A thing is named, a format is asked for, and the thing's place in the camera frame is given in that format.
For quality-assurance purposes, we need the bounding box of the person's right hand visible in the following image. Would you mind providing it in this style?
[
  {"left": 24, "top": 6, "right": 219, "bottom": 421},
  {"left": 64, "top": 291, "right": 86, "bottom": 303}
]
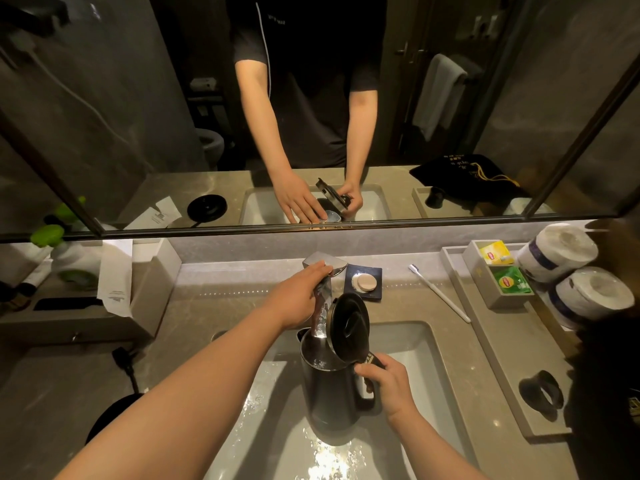
[{"left": 353, "top": 353, "right": 421, "bottom": 421}]

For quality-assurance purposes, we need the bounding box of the person's left hand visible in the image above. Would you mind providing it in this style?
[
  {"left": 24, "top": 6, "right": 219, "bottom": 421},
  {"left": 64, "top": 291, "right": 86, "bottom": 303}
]
[{"left": 262, "top": 261, "right": 334, "bottom": 331}]

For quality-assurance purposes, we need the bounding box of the chrome faucet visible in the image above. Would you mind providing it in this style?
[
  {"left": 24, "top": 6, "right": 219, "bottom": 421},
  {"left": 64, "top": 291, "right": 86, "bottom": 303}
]
[{"left": 302, "top": 251, "right": 349, "bottom": 341}]

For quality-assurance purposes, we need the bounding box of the black electric kettle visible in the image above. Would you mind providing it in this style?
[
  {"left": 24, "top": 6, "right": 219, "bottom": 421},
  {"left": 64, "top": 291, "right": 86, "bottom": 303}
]
[{"left": 296, "top": 293, "right": 387, "bottom": 433}]

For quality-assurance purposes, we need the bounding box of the white sink basin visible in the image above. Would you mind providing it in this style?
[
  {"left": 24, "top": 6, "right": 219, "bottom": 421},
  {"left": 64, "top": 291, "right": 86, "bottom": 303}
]
[{"left": 205, "top": 322, "right": 479, "bottom": 480}]

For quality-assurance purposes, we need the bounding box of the person's right forearm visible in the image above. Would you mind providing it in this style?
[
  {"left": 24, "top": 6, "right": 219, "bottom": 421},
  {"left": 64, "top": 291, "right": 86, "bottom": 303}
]
[{"left": 385, "top": 404, "right": 490, "bottom": 480}]

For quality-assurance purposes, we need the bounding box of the person's left forearm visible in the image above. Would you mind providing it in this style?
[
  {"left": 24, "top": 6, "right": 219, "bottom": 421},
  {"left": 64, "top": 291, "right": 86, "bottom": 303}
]
[{"left": 55, "top": 309, "right": 291, "bottom": 480}]

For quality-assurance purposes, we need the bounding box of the grey stone countertop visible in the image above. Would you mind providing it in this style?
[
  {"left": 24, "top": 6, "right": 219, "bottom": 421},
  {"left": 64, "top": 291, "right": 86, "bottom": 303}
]
[{"left": 0, "top": 252, "right": 581, "bottom": 480}]

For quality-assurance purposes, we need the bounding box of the black round kettle base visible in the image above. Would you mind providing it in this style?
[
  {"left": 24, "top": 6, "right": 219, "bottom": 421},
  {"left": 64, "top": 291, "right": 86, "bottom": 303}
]
[{"left": 85, "top": 393, "right": 147, "bottom": 445}]

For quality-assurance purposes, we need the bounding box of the dark square soap dish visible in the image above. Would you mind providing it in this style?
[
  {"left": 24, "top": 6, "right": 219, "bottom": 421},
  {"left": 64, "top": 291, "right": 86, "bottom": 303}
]
[{"left": 343, "top": 263, "right": 383, "bottom": 302}]

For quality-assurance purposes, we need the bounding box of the white toothbrush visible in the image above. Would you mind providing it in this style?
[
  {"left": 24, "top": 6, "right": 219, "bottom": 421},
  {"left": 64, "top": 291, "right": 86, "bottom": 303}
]
[{"left": 407, "top": 263, "right": 473, "bottom": 325}]

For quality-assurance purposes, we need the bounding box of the long grey tray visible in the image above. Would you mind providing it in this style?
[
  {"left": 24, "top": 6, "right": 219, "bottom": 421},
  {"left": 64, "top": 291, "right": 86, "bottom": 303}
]
[{"left": 439, "top": 244, "right": 574, "bottom": 439}]

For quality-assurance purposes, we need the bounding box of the grey tea bag box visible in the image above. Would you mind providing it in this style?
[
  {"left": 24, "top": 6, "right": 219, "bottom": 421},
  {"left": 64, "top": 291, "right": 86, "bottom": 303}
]
[{"left": 461, "top": 239, "right": 535, "bottom": 311}]

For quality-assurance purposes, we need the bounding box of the grey amenity tray box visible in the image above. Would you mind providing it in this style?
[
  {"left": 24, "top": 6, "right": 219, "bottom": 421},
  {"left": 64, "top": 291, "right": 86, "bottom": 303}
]
[{"left": 0, "top": 238, "right": 183, "bottom": 347}]

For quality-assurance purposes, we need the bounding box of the green tea bag packet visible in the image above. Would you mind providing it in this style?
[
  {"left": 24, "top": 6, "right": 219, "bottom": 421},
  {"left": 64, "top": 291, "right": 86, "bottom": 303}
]
[{"left": 492, "top": 266, "right": 534, "bottom": 296}]

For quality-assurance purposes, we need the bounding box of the yellow tea bag packet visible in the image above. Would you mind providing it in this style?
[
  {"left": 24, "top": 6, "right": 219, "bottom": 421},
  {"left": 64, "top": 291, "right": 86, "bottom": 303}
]
[{"left": 479, "top": 241, "right": 515, "bottom": 267}]

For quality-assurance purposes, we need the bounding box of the white paper card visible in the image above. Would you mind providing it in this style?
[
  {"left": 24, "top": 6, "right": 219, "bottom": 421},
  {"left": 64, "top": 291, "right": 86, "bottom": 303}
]
[{"left": 96, "top": 239, "right": 135, "bottom": 319}]

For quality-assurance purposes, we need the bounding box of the wrapped toilet paper roll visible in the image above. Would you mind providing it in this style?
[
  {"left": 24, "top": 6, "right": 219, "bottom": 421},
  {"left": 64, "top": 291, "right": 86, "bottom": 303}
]
[
  {"left": 545, "top": 267, "right": 637, "bottom": 331},
  {"left": 515, "top": 223, "right": 600, "bottom": 285}
]

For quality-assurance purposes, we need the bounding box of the white bottle with green cap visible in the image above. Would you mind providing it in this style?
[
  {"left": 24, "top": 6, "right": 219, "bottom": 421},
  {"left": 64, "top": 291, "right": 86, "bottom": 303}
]
[{"left": 29, "top": 224, "right": 104, "bottom": 291}]

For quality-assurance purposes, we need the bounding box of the black comb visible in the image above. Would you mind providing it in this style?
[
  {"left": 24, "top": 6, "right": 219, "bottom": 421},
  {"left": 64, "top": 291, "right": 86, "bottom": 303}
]
[{"left": 33, "top": 296, "right": 105, "bottom": 312}]

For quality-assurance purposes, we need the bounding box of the white tube with dark cap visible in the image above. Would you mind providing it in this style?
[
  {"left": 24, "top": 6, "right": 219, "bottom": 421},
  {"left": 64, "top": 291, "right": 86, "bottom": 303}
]
[{"left": 17, "top": 259, "right": 54, "bottom": 299}]

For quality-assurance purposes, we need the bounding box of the small dark bottle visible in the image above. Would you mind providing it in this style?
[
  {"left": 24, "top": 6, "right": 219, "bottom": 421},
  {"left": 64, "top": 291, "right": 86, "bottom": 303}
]
[{"left": 0, "top": 279, "right": 31, "bottom": 313}]

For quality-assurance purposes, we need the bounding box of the black ring-shaped object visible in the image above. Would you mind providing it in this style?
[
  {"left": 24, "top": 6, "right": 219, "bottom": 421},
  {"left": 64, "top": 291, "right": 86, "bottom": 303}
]
[{"left": 518, "top": 369, "right": 565, "bottom": 423}]

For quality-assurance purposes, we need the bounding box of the black power cord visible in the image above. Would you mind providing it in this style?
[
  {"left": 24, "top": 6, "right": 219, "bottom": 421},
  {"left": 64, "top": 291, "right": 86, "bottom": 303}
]
[{"left": 111, "top": 346, "right": 141, "bottom": 395}]

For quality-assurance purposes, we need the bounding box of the black drawstring bag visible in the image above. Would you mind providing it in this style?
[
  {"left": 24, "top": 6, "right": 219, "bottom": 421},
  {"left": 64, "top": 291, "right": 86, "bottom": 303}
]
[{"left": 565, "top": 314, "right": 640, "bottom": 480}]

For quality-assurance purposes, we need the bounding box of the black-framed wall mirror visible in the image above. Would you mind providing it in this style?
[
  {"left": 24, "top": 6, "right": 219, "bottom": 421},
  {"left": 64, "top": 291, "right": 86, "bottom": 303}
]
[{"left": 0, "top": 0, "right": 640, "bottom": 243}]

